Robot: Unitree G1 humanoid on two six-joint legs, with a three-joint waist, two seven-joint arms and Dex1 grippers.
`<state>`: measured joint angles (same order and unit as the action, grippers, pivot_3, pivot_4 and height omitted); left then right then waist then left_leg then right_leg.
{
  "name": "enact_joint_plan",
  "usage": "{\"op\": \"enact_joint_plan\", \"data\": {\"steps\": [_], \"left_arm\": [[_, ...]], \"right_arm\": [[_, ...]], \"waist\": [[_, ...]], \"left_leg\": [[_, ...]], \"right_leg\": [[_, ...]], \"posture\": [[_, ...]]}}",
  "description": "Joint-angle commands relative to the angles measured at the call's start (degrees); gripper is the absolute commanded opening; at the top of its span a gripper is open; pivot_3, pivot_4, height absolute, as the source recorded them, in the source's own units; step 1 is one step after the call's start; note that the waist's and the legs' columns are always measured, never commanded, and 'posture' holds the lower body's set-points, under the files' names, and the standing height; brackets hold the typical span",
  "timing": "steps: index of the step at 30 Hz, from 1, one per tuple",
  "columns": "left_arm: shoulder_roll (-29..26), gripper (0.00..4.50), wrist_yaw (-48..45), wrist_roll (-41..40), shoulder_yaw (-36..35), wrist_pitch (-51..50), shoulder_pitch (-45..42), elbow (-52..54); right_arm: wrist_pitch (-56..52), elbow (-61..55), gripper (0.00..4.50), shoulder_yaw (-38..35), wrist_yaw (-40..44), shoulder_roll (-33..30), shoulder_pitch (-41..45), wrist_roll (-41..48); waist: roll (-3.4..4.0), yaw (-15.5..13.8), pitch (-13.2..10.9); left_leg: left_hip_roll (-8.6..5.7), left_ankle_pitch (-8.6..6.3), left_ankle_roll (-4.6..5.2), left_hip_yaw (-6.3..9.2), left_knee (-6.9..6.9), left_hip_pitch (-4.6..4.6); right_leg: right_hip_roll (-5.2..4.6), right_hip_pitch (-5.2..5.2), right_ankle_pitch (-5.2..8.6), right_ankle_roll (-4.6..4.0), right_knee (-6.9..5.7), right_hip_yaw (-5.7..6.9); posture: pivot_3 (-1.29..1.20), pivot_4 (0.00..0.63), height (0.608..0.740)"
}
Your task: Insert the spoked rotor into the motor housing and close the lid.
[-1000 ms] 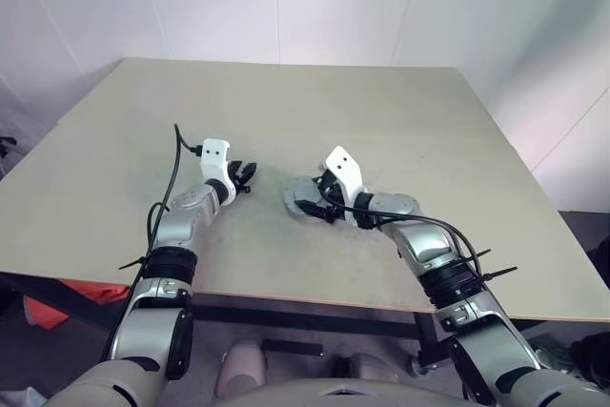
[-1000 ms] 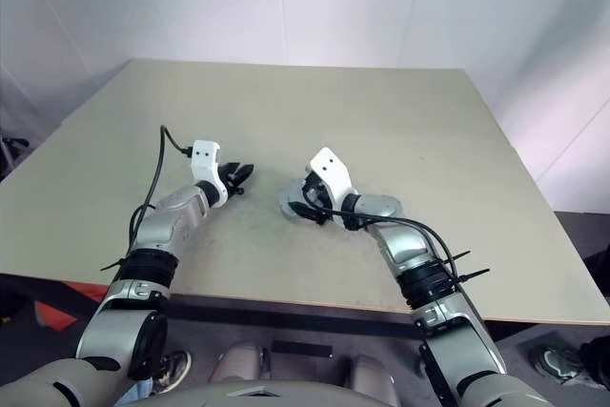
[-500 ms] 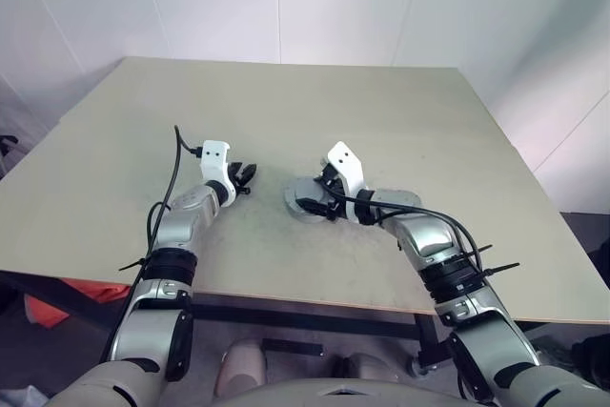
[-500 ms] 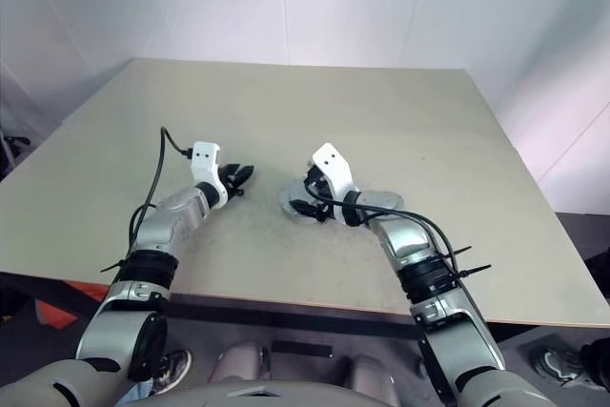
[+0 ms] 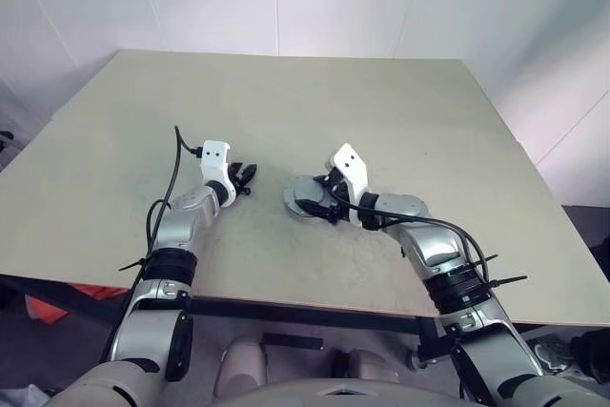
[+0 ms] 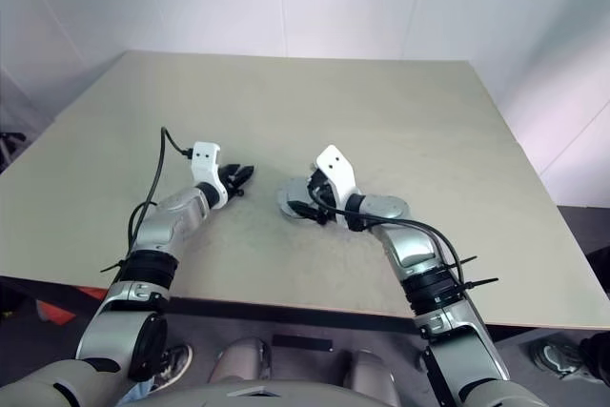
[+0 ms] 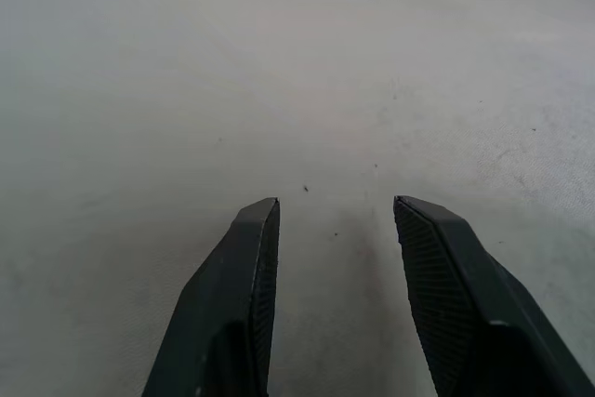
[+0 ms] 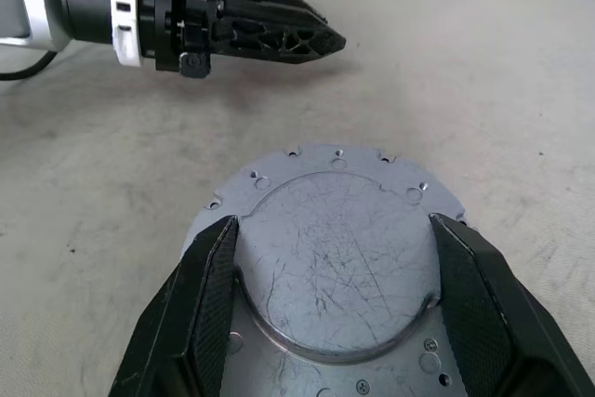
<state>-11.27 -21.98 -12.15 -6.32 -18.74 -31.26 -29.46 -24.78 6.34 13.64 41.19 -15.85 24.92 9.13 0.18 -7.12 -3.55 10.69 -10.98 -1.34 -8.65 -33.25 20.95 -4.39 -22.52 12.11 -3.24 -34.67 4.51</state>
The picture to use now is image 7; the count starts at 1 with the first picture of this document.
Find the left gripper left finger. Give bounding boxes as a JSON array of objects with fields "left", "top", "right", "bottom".
[{"left": 140, "top": 196, "right": 282, "bottom": 397}]

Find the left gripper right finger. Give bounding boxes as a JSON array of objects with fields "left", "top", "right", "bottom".
[{"left": 392, "top": 194, "right": 595, "bottom": 397}]

